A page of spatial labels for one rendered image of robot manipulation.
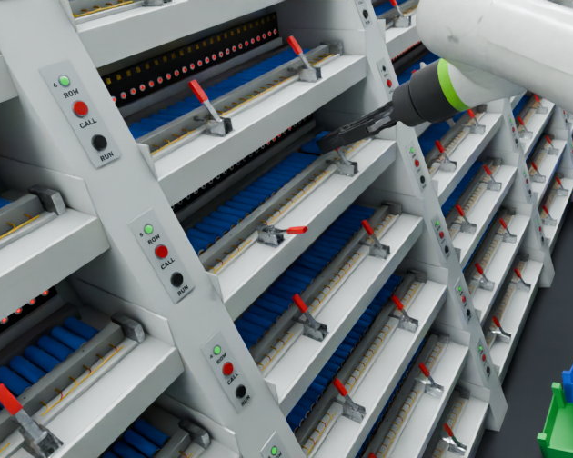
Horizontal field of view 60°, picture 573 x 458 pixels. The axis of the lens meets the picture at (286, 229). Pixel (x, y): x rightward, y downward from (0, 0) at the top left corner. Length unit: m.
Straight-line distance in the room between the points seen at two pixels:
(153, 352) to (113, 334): 0.06
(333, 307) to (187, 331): 0.36
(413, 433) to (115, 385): 0.76
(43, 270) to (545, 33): 0.58
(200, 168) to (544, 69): 0.44
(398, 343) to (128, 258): 0.69
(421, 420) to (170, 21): 0.98
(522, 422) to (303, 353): 0.90
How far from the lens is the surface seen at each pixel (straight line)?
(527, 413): 1.66
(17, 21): 0.65
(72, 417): 0.66
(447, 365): 1.37
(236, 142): 0.78
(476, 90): 0.81
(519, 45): 0.61
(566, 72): 0.57
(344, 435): 1.01
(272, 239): 0.81
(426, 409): 1.28
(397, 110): 0.87
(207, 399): 0.73
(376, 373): 1.09
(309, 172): 0.98
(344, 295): 0.99
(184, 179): 0.70
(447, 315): 1.37
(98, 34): 0.69
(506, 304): 1.84
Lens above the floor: 1.19
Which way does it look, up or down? 19 degrees down
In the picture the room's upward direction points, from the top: 25 degrees counter-clockwise
